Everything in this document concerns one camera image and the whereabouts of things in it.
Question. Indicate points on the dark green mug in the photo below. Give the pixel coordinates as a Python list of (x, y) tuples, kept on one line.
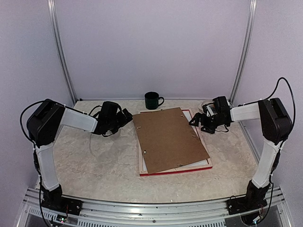
[(153, 100)]

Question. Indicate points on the aluminium post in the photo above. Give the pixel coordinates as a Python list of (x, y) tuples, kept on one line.
[(58, 43), (245, 50)]

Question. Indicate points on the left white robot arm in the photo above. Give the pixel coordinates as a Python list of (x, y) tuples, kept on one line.
[(43, 126)]

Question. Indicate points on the orange and white bowl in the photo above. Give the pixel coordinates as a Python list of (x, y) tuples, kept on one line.
[(212, 107)]

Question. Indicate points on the left aluminium post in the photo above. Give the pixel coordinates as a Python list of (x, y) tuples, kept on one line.
[(58, 43)]

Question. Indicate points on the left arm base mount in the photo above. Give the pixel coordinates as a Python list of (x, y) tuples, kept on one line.
[(65, 205)]

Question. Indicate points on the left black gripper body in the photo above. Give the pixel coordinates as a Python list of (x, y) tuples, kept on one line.
[(115, 124)]

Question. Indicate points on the aluminium front rail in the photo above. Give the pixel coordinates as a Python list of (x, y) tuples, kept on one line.
[(98, 213)]

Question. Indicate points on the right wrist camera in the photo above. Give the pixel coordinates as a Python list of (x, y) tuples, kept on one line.
[(207, 110)]

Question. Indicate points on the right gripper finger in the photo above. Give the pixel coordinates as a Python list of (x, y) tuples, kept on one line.
[(197, 119), (210, 129)]

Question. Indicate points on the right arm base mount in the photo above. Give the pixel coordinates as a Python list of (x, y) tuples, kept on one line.
[(236, 205)]

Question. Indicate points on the brown cardboard backing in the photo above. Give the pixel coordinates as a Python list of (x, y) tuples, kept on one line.
[(170, 139)]

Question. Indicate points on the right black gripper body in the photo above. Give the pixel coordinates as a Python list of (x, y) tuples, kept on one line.
[(213, 122)]

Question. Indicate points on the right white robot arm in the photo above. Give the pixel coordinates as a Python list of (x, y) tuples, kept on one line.
[(276, 126)]

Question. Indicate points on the white patterned plate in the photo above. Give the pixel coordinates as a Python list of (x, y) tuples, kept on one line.
[(205, 102)]

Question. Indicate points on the right aluminium post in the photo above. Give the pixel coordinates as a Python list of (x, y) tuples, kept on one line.
[(245, 50)]

